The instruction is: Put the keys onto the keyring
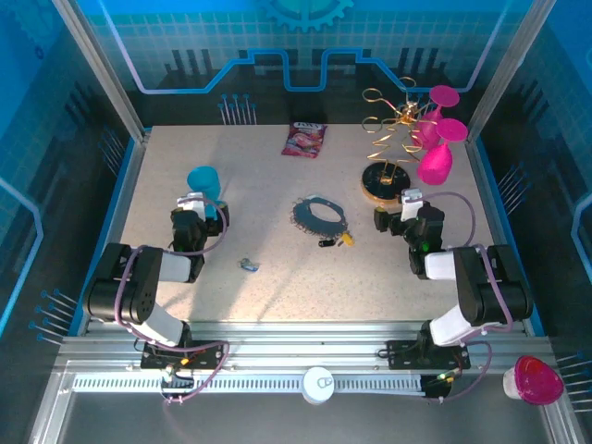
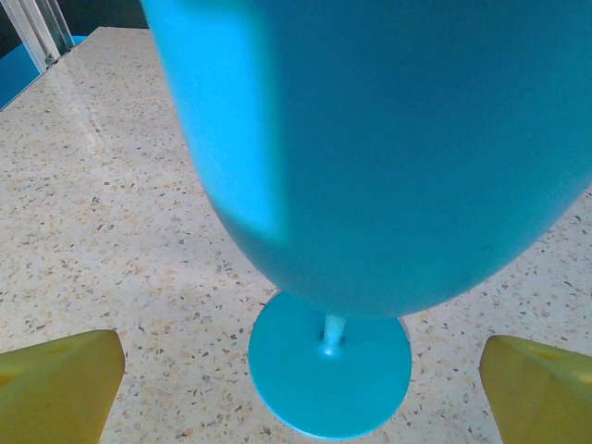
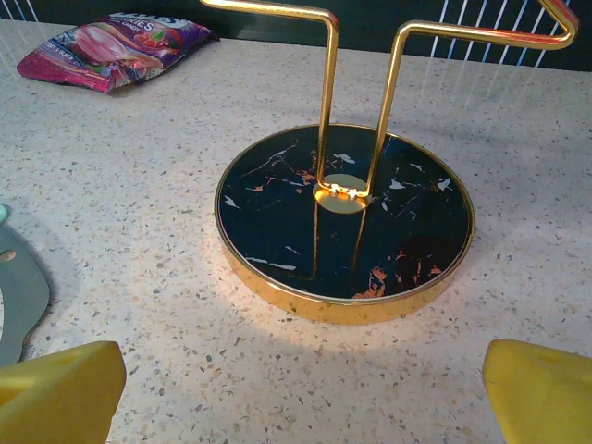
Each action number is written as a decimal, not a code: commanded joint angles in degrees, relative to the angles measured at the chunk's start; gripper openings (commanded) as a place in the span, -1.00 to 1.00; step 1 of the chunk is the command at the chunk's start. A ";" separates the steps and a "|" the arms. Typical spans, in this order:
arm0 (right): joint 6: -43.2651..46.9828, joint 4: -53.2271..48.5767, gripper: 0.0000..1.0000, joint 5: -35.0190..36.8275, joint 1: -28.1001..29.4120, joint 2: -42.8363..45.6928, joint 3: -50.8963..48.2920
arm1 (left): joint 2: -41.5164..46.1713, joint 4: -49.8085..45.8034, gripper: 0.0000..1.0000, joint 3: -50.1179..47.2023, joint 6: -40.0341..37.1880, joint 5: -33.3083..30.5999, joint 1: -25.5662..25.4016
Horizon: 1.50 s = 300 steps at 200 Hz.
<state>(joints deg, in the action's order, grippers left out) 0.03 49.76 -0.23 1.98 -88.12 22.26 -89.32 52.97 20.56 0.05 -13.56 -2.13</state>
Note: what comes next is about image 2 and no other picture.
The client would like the aluminium frame post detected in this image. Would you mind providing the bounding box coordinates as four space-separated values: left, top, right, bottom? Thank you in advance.
0 0 76 75

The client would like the blue plastic wine glass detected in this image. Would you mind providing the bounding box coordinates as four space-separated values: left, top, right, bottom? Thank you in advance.
138 0 592 441

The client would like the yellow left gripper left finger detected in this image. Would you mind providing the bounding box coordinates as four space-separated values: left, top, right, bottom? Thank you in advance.
0 328 126 444

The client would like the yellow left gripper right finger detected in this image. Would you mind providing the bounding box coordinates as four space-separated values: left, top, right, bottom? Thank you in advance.
478 335 592 444

